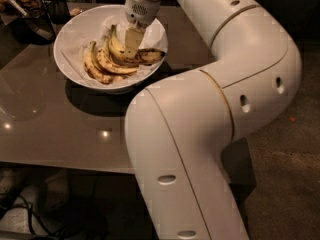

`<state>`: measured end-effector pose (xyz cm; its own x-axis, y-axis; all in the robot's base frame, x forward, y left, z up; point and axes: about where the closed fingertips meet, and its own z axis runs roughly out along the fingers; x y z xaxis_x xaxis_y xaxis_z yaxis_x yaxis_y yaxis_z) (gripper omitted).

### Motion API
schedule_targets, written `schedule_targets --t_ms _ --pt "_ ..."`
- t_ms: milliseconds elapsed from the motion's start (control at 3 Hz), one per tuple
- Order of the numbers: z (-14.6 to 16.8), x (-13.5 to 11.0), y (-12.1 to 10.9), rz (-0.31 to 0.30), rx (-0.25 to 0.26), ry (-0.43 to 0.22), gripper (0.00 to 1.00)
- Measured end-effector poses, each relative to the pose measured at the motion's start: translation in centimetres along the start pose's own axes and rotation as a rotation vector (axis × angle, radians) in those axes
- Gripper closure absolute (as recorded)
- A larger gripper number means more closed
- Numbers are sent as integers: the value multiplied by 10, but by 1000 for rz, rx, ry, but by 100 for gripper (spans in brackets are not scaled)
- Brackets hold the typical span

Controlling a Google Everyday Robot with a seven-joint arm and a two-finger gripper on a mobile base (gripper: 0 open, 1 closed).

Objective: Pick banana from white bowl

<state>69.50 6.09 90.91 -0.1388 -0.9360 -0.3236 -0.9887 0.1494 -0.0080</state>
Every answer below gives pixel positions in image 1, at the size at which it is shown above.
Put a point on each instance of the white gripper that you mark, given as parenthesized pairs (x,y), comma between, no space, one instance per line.
(141,12)

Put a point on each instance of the spotted banana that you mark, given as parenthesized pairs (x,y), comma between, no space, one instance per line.
(92,69)
(146,56)
(107,64)

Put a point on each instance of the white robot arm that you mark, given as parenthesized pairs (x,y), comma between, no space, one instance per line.
(177,128)

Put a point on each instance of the white ceramic bowl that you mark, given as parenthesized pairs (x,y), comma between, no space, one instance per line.
(72,42)

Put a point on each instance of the white paper napkin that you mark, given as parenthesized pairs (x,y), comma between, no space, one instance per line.
(154,37)

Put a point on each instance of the black mesh pen cup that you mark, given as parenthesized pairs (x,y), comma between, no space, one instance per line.
(58,11)

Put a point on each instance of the dark basket with items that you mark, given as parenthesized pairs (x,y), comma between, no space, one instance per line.
(29,20)

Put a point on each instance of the brown glossy table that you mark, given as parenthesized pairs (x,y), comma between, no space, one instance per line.
(47,120)

